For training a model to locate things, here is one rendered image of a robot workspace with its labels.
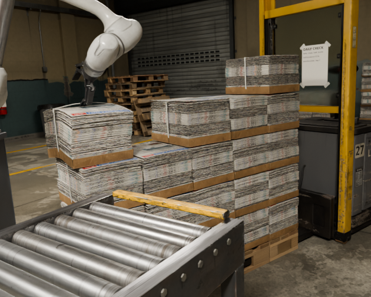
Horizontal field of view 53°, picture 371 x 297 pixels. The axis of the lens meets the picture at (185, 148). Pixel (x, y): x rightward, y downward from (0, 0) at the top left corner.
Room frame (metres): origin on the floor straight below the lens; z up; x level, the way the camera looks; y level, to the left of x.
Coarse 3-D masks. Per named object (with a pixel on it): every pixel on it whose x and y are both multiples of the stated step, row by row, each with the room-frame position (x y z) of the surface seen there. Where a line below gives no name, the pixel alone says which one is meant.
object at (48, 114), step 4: (44, 112) 1.79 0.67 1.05; (48, 112) 1.74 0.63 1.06; (52, 112) 1.69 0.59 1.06; (44, 116) 1.80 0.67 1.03; (48, 116) 1.74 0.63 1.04; (52, 116) 1.69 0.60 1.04; (48, 120) 1.75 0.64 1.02; (52, 120) 1.70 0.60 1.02; (48, 124) 1.75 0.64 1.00; (52, 124) 1.69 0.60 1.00; (48, 128) 1.76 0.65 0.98; (52, 128) 1.70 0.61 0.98; (48, 132) 1.76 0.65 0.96; (52, 132) 1.71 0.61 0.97; (48, 136) 1.75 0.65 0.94; (52, 136) 1.70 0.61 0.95; (48, 140) 1.76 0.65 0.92; (52, 140) 1.71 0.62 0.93; (48, 144) 1.76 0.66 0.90; (52, 144) 1.71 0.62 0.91
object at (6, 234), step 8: (88, 200) 1.17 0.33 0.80; (96, 200) 1.17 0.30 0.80; (104, 200) 1.20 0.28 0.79; (112, 200) 1.23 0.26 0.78; (64, 208) 1.11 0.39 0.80; (72, 208) 1.10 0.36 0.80; (88, 208) 1.14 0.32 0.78; (40, 216) 1.05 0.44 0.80; (48, 216) 1.04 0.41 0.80; (56, 216) 1.04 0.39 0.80; (16, 224) 0.99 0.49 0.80; (24, 224) 0.99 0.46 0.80; (32, 224) 0.99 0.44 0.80; (0, 232) 0.94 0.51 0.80; (8, 232) 0.93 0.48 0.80; (32, 232) 0.98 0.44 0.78; (8, 240) 0.92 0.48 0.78
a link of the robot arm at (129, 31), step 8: (64, 0) 1.53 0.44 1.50; (72, 0) 1.53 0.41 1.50; (80, 0) 1.54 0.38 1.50; (88, 0) 1.56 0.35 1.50; (88, 8) 1.57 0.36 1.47; (96, 8) 1.57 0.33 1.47; (104, 8) 1.59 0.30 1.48; (104, 16) 1.58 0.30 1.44; (112, 16) 1.59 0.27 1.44; (120, 16) 1.59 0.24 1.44; (104, 24) 1.59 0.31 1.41; (112, 24) 1.56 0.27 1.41; (120, 24) 1.57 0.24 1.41; (128, 24) 1.59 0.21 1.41; (136, 24) 1.62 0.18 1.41; (104, 32) 1.61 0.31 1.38; (112, 32) 1.55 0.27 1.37; (120, 32) 1.55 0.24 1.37; (128, 32) 1.57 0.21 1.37; (136, 32) 1.60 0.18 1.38; (128, 40) 1.56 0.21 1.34; (136, 40) 1.61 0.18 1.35; (128, 48) 1.58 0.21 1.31
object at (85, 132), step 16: (64, 112) 1.55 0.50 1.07; (80, 112) 1.56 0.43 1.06; (96, 112) 1.58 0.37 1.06; (112, 112) 1.60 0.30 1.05; (128, 112) 1.64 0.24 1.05; (64, 128) 1.56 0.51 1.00; (80, 128) 1.52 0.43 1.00; (96, 128) 1.56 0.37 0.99; (112, 128) 1.61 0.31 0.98; (128, 128) 1.66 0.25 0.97; (64, 144) 1.57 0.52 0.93; (80, 144) 1.53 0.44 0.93; (96, 144) 1.57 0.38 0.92; (112, 144) 1.61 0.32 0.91; (128, 144) 1.66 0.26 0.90
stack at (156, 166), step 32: (128, 160) 1.64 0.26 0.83; (160, 160) 1.74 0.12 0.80; (192, 160) 1.87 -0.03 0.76; (224, 160) 1.99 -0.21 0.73; (256, 160) 2.13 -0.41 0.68; (64, 192) 1.74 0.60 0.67; (96, 192) 1.54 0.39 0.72; (192, 192) 1.87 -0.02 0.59; (224, 192) 1.97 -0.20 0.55; (256, 192) 2.13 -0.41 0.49; (256, 224) 2.12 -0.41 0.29; (256, 256) 2.12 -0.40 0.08
